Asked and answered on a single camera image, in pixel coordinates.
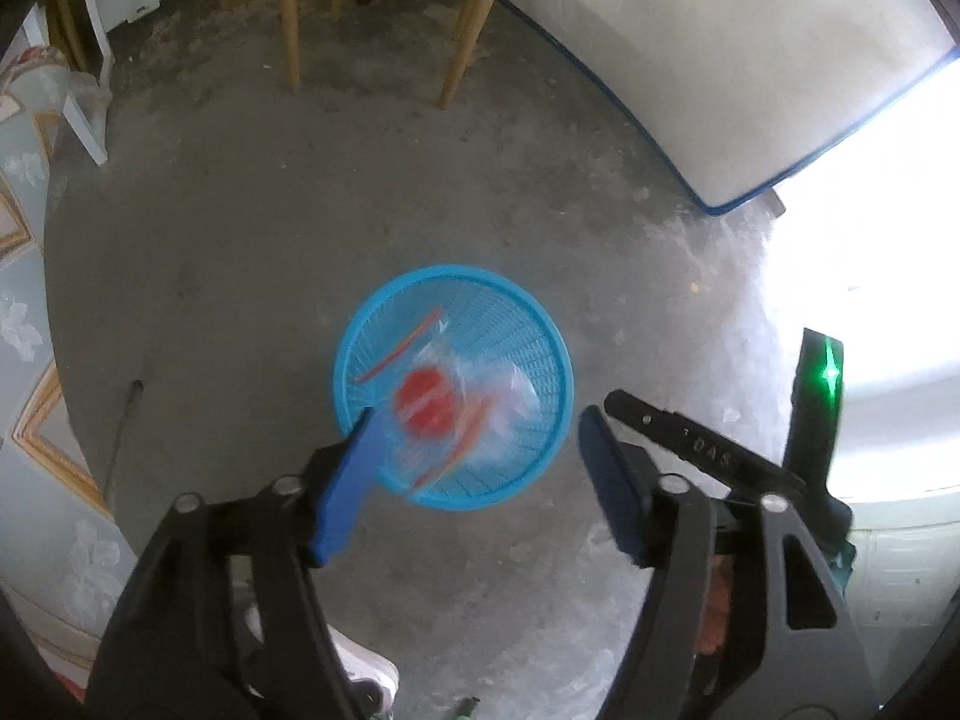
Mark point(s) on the blue plastic mesh basket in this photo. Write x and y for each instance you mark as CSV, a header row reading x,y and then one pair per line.
x,y
525,345

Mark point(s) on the wooden chair black seat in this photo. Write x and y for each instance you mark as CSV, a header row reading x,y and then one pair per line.
x,y
461,37

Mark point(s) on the clear plastic bag red print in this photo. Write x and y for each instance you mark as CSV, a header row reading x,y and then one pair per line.
x,y
427,399

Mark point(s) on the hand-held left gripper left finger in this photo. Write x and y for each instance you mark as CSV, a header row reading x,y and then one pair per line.
x,y
349,487

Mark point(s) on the white mattress blue edge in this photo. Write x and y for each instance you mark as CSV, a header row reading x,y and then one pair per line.
x,y
712,52

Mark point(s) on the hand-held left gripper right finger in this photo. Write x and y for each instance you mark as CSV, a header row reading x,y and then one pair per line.
x,y
611,480

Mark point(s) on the fruit print tablecloth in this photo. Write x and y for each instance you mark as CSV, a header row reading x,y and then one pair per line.
x,y
30,330

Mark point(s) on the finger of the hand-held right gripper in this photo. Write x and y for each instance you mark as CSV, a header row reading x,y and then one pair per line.
x,y
705,446

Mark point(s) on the white side table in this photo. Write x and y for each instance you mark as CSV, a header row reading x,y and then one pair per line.
x,y
82,90

